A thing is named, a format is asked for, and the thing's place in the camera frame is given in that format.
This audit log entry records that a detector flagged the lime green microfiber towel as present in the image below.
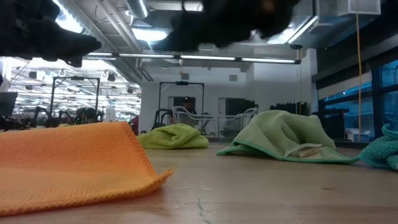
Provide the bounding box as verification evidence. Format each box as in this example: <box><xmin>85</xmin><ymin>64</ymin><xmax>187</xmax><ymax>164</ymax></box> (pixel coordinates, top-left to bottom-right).
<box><xmin>136</xmin><ymin>123</ymin><xmax>210</xmax><ymax>150</ymax></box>

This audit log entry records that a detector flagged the round silver ceiling duct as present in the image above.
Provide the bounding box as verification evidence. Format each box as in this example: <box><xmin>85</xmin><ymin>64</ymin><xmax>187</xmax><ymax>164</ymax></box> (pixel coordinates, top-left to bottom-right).
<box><xmin>125</xmin><ymin>0</ymin><xmax>150</xmax><ymax>20</ymax></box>

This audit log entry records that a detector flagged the black equipment cabinet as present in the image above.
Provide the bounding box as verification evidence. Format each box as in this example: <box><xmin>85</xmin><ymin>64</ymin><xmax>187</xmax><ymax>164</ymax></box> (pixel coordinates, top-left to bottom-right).
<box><xmin>225</xmin><ymin>98</ymin><xmax>256</xmax><ymax>116</ymax></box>

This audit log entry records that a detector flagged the black gantry frame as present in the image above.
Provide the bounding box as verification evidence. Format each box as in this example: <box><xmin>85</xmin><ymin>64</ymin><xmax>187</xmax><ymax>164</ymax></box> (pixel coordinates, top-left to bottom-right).
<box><xmin>158</xmin><ymin>80</ymin><xmax>205</xmax><ymax>116</ymax></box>
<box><xmin>49</xmin><ymin>76</ymin><xmax>101</xmax><ymax>119</ymax></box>

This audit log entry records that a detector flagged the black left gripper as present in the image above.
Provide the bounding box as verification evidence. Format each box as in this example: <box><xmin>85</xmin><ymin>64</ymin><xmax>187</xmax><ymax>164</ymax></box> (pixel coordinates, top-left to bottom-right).
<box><xmin>0</xmin><ymin>0</ymin><xmax>103</xmax><ymax>68</ymax></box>

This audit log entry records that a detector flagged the clear plastic bin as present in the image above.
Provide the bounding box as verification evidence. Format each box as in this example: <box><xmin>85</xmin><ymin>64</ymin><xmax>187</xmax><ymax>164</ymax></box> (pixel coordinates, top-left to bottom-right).
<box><xmin>172</xmin><ymin>105</ymin><xmax>259</xmax><ymax>138</ymax></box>

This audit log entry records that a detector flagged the orange microfiber towel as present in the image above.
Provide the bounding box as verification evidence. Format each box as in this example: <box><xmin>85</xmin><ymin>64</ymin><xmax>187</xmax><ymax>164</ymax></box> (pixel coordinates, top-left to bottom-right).
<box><xmin>0</xmin><ymin>121</ymin><xmax>174</xmax><ymax>218</ymax></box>

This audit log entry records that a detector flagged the pale green towel teal hem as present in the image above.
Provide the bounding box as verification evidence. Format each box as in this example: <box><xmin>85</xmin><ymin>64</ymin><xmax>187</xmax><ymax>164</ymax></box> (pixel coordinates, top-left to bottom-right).
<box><xmin>216</xmin><ymin>110</ymin><xmax>360</xmax><ymax>165</ymax></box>

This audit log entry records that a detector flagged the black monitor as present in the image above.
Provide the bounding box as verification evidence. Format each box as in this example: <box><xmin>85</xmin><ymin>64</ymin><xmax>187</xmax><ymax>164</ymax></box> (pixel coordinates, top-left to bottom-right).
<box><xmin>0</xmin><ymin>91</ymin><xmax>19</xmax><ymax>118</ymax></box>

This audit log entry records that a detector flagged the yellow hanging cable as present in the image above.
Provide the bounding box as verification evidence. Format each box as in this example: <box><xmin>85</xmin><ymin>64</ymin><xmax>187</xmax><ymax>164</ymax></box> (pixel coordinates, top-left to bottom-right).
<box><xmin>355</xmin><ymin>12</ymin><xmax>363</xmax><ymax>142</ymax></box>
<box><xmin>298</xmin><ymin>48</ymin><xmax>303</xmax><ymax>116</ymax></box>

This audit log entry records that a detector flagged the teal microfiber towel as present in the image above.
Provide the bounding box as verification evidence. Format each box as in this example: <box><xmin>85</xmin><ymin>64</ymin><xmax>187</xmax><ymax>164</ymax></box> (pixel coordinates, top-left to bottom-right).
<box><xmin>358</xmin><ymin>123</ymin><xmax>398</xmax><ymax>171</ymax></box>

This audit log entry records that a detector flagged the long ceiling light bar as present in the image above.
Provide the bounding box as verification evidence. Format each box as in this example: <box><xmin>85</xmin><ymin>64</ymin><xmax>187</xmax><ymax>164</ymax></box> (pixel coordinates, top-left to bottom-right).
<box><xmin>85</xmin><ymin>52</ymin><xmax>302</xmax><ymax>65</ymax></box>

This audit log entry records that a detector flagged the white box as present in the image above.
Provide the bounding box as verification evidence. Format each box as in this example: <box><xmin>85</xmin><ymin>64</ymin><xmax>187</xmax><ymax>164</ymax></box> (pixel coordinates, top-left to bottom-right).
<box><xmin>345</xmin><ymin>127</ymin><xmax>371</xmax><ymax>142</ymax></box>

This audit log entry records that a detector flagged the black storage rack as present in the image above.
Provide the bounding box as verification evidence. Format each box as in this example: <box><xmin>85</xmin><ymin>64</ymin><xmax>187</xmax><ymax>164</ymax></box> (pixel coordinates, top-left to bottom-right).
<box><xmin>269</xmin><ymin>101</ymin><xmax>309</xmax><ymax>116</ymax></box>

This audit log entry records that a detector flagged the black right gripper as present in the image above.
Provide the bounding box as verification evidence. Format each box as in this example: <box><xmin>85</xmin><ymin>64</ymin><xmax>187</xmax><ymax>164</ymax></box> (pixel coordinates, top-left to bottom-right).
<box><xmin>152</xmin><ymin>0</ymin><xmax>301</xmax><ymax>52</ymax></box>

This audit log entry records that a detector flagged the person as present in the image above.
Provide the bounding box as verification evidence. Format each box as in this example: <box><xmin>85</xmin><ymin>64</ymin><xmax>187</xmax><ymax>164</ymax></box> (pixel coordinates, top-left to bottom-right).
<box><xmin>182</xmin><ymin>96</ymin><xmax>198</xmax><ymax>115</ymax></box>

